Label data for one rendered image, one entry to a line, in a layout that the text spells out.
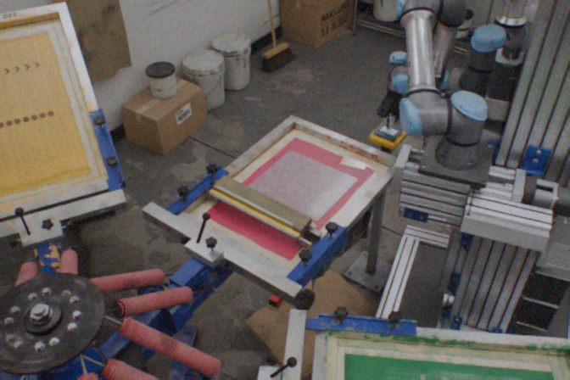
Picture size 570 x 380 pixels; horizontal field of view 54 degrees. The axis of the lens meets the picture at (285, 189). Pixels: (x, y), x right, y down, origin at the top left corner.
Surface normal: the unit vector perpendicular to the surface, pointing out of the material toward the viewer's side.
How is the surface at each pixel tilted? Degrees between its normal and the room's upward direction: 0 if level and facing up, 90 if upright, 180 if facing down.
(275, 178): 0
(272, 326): 0
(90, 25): 89
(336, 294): 0
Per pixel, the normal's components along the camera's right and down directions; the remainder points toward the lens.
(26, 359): -0.02, -0.75
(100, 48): 0.38, 0.61
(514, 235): -0.37, 0.62
